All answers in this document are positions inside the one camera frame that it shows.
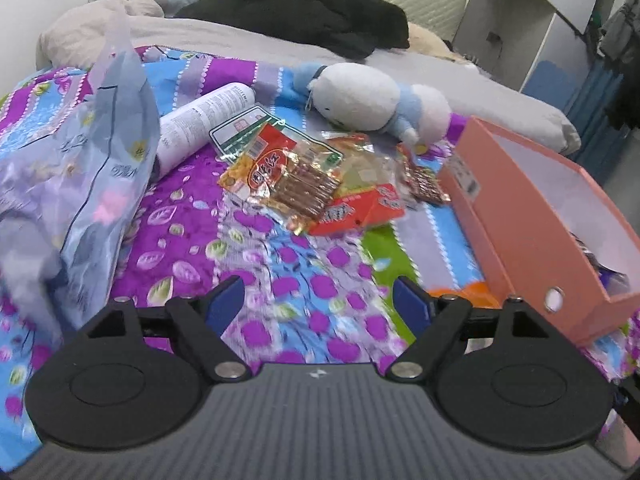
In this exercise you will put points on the brown sticks snack packet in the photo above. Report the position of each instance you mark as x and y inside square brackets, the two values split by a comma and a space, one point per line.
[425, 180]

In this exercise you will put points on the orange snack packet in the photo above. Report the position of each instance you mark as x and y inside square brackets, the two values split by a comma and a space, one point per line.
[460, 294]

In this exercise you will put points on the hanging dark clothes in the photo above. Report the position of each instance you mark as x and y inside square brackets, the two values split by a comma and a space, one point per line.
[622, 60]

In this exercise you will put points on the orange-label sausage packet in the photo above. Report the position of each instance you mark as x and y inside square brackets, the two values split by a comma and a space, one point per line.
[290, 185]

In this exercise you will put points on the white and blue plush toy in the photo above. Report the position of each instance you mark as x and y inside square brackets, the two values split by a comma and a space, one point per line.
[360, 100]

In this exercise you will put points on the clear yellow snack packet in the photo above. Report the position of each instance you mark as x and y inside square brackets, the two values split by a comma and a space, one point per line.
[365, 165]

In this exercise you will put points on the wall outlet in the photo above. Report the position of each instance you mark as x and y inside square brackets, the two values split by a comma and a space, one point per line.
[494, 37]

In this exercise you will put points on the purple floral striped bedsheet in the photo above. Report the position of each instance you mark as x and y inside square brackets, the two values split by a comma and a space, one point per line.
[300, 280]

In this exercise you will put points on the white cabinet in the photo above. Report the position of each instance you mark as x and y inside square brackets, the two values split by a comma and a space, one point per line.
[525, 10]

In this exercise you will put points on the dark snack packet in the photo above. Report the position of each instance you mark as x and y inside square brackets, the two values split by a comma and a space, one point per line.
[587, 252]

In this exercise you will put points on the white cylindrical bottle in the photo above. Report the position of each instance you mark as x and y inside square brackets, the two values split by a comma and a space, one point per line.
[200, 120]

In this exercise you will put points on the blue curtain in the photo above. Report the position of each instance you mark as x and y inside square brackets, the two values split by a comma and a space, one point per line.
[590, 125]

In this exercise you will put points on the black clothing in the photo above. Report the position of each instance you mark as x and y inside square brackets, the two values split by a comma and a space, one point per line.
[300, 15]

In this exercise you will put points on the translucent printed plastic bag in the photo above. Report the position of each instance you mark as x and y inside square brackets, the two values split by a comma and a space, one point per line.
[90, 175]

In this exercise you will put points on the grey blanket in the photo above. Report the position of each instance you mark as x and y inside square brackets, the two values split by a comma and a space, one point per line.
[280, 42]

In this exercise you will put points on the pink cardboard box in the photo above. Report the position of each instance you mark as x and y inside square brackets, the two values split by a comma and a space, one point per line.
[515, 210]

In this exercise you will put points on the beige pillow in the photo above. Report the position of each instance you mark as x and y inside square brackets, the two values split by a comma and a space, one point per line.
[435, 42]

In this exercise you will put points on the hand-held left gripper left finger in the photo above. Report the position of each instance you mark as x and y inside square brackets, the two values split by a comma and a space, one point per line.
[225, 300]

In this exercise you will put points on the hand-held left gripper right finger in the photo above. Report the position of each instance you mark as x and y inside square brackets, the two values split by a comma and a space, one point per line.
[412, 305]

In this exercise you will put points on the green-edged snack packet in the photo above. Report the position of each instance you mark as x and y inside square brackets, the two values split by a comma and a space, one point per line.
[235, 127]

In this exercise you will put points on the blue board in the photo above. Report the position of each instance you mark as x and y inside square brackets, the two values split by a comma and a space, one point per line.
[550, 85]

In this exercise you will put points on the red foil snack packet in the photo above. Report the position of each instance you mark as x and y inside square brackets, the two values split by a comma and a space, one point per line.
[350, 212]

